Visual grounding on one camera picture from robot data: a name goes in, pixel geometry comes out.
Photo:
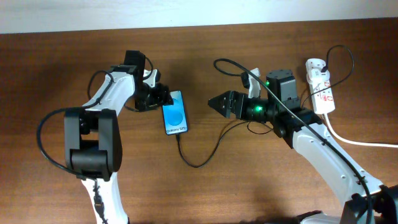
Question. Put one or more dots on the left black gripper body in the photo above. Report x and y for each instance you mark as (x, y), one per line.
(150, 97)

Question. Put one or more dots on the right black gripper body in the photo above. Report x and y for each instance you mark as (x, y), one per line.
(236, 104)

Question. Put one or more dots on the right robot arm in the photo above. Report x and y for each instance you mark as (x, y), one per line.
(365, 198)

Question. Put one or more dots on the white USB charger plug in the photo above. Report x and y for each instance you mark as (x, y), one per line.
(315, 76)

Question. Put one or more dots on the blue screen smartphone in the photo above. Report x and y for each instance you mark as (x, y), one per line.
(175, 119)

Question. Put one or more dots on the white power strip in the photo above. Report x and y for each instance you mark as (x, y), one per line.
(322, 97)

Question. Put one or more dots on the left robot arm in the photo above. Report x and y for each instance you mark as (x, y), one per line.
(93, 147)

